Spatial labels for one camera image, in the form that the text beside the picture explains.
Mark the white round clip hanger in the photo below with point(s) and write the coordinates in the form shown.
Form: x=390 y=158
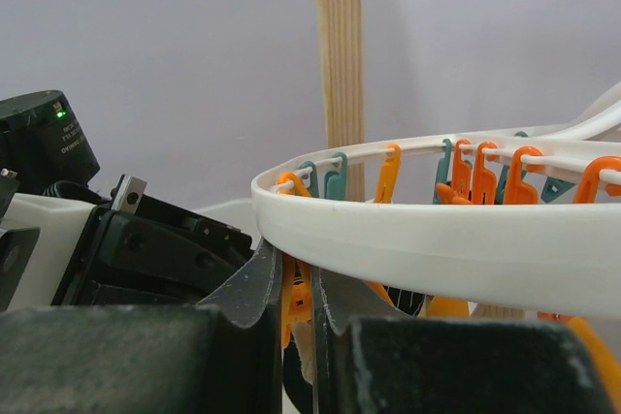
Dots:
x=520 y=217

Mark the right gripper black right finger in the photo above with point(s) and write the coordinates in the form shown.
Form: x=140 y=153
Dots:
x=373 y=358

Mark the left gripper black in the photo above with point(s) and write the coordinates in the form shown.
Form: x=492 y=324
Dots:
x=135 y=249

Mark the wooden hanger stand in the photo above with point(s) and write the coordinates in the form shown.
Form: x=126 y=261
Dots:
x=341 y=63

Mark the white plastic tub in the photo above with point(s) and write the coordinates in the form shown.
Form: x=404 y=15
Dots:
x=238 y=213

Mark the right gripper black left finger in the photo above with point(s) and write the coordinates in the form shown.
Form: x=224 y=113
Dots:
x=220 y=355

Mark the brown argyle sock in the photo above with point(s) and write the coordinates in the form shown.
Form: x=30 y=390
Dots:
x=302 y=333

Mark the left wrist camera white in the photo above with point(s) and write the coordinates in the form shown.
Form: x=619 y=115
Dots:
x=39 y=234

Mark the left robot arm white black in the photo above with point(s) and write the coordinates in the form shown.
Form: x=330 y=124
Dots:
x=43 y=142

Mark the orange clip between fingers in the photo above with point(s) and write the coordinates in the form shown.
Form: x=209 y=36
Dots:
x=295 y=300

